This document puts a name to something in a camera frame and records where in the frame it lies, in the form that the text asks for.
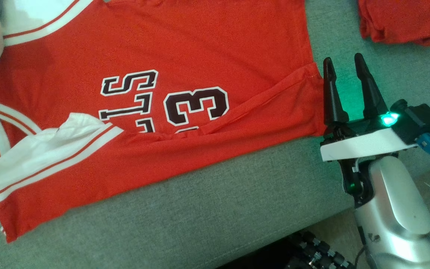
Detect red white printed jersey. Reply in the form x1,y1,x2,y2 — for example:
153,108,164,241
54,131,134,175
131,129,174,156
0,0,328,244

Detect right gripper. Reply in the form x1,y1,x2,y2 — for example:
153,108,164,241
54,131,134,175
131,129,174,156
320,52,417,162

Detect red shorts with white stripe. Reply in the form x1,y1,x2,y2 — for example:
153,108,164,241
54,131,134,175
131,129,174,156
358,0,430,47

